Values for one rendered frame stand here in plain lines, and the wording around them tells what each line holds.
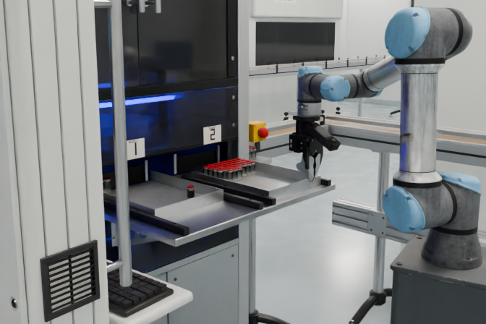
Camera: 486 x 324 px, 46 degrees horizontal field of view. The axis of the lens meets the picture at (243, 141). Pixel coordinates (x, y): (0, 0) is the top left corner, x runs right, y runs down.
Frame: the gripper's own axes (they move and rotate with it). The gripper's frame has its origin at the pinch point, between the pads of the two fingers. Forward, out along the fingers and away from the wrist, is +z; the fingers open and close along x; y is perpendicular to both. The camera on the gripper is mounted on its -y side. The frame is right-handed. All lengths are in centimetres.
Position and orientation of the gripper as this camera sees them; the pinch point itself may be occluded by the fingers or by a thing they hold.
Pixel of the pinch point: (312, 178)
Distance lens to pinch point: 185.7
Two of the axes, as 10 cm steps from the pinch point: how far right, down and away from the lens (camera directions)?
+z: 0.0, 9.8, 1.9
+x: -6.8, 1.4, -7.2
